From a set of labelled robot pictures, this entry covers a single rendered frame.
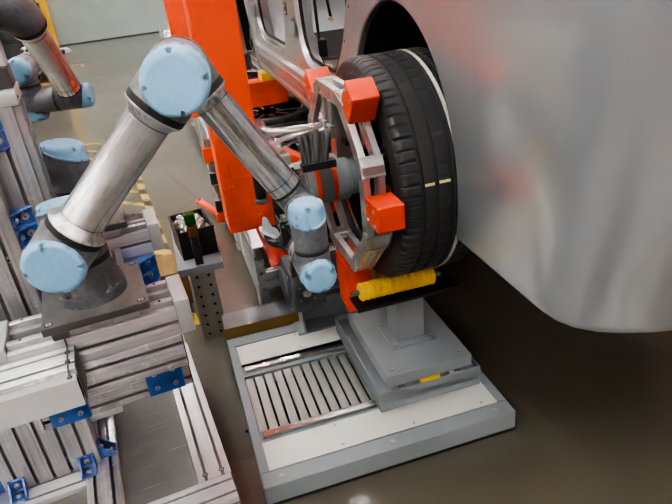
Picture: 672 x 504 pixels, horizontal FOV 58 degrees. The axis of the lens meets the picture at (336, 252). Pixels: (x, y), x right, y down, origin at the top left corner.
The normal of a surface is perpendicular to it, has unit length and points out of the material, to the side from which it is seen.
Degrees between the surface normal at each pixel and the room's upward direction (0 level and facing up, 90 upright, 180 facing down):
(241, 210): 90
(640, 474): 0
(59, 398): 90
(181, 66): 85
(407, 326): 90
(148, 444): 0
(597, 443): 0
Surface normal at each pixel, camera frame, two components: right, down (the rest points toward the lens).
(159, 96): 0.27, 0.33
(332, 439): -0.10, -0.88
